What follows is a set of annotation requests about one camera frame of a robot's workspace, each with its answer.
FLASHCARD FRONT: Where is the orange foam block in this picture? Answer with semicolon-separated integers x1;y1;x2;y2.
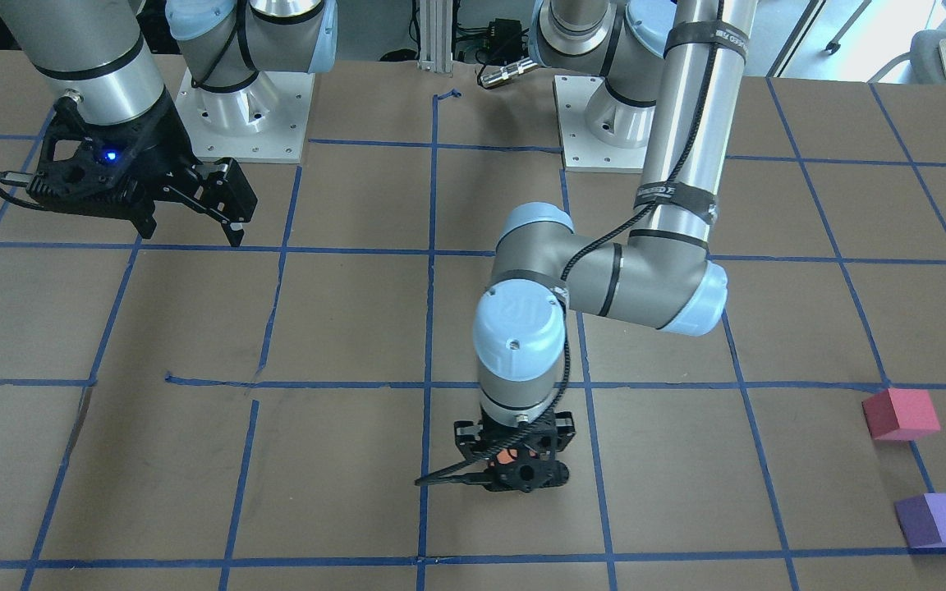
494;448;521;466

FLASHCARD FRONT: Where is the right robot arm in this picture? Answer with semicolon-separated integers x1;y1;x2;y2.
0;1;338;247

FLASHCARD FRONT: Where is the pink foam block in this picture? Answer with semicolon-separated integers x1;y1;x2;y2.
862;387;942;442

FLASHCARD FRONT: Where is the silver cable connector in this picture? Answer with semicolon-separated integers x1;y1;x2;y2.
477;57;542;89

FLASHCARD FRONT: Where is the purple foam block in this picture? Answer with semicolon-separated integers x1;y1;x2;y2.
894;492;946;547

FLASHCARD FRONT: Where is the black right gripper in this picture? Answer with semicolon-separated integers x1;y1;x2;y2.
50;91;258;247

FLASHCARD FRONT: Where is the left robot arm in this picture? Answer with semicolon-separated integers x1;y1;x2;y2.
455;1;757;470

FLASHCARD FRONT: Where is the aluminium frame post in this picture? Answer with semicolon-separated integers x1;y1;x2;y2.
416;0;454;77

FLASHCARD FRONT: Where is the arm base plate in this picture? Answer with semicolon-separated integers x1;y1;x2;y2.
174;71;316;164
554;75;654;173

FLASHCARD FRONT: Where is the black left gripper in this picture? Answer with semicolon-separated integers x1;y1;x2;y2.
453;410;576;468

